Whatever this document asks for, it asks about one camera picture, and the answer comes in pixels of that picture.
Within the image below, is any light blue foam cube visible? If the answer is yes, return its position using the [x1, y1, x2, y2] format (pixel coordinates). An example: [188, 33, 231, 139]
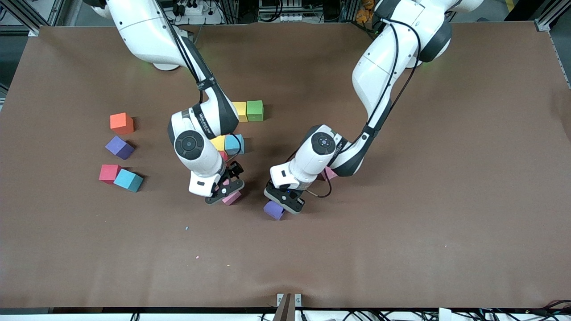
[113, 169, 144, 193]
[224, 134, 245, 156]

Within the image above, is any purple foam cube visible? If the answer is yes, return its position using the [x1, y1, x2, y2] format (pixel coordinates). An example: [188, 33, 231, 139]
[263, 201, 286, 221]
[105, 136, 133, 160]

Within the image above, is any green foam cube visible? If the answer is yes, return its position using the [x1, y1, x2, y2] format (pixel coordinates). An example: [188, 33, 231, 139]
[247, 100, 264, 122]

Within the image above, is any orange foam cube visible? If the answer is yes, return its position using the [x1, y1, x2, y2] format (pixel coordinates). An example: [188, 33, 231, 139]
[110, 112, 134, 135]

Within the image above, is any white power strip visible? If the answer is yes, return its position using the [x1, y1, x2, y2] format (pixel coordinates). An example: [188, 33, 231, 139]
[173, 1, 204, 16]

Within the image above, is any grey equipment box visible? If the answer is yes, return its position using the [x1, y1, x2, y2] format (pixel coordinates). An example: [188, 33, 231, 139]
[258, 0, 309, 23]

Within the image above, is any bag of orange items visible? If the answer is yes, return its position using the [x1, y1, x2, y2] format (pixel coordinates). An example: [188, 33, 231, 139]
[356, 0, 375, 24]

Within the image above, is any metal bracket plate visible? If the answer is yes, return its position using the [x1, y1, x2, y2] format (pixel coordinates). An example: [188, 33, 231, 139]
[277, 293, 302, 308]

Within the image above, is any grey camera pole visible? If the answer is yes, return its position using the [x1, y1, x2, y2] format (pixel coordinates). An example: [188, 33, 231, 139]
[273, 293, 296, 321]

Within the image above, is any aluminium frame post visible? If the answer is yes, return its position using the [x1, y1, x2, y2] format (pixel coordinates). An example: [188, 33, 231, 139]
[221, 0, 240, 24]
[340, 0, 360, 22]

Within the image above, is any aluminium frame bar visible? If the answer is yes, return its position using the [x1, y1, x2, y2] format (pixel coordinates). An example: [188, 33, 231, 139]
[535, 0, 571, 33]
[0, 0, 41, 37]

